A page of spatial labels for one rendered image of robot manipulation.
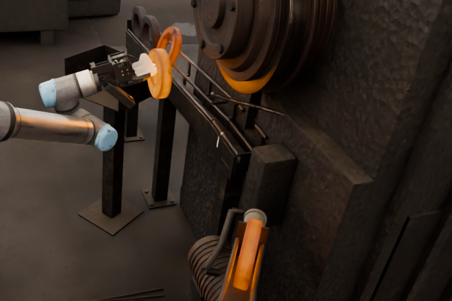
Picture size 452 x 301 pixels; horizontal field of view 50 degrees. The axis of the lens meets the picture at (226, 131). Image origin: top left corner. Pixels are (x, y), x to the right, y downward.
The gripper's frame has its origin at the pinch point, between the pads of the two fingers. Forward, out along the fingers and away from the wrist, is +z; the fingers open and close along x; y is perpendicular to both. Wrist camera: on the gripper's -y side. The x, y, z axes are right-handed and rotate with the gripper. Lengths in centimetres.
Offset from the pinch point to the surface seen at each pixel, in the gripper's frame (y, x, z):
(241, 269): -12, -72, -6
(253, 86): 5.3, -34.2, 16.6
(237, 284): -16, -72, -8
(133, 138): -83, 87, -5
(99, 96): -19.7, 29.0, -18.4
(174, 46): -16.1, 43.8, 16.6
